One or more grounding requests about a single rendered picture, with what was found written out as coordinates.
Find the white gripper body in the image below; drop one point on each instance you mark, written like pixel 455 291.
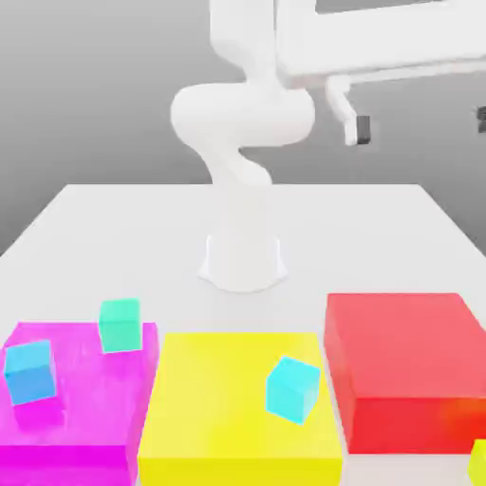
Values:
pixel 379 41

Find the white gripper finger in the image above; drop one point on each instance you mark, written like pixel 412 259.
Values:
pixel 351 125
pixel 482 119

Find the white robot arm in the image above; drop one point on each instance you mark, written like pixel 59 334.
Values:
pixel 243 114

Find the small cyan cube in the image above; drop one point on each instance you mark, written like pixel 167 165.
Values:
pixel 290 391

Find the small green cube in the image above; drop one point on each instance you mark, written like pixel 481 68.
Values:
pixel 120 326

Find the small yellow-green cube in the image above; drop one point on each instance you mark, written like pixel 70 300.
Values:
pixel 479 465

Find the small blue cube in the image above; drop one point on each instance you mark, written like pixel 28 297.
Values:
pixel 30 374

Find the small magenta cube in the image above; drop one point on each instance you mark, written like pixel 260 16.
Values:
pixel 40 415

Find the large red box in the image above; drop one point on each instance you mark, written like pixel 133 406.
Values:
pixel 402 349

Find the large yellow box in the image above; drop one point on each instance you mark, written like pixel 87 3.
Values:
pixel 212 398

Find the large magenta box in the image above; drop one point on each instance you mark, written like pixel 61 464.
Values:
pixel 95 398

